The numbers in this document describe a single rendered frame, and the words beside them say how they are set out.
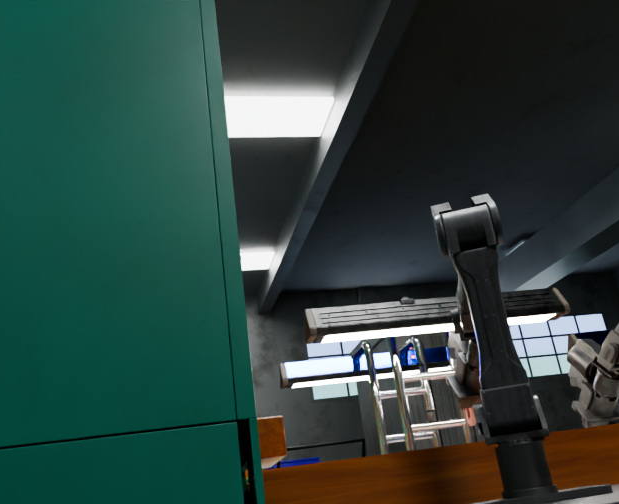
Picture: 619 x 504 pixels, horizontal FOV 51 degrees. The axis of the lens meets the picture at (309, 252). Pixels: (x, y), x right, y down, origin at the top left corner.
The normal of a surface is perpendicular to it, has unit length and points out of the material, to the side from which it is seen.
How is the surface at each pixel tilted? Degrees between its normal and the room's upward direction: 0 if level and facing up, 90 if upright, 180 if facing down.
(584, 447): 90
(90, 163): 90
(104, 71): 90
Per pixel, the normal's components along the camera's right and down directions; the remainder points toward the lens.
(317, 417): 0.19, -0.38
